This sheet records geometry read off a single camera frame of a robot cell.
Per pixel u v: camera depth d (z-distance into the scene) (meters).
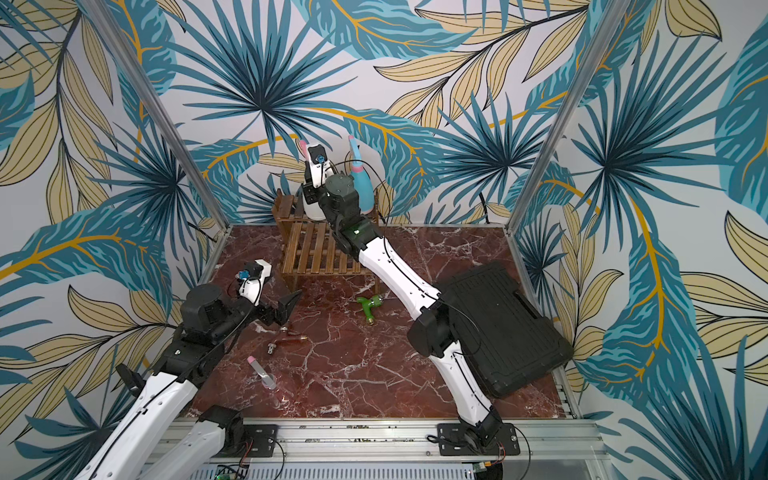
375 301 0.95
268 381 0.68
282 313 0.64
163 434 0.46
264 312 0.63
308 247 0.95
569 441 0.76
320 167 0.61
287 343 0.88
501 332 0.86
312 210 0.83
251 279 0.58
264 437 0.72
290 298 0.65
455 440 0.73
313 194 0.68
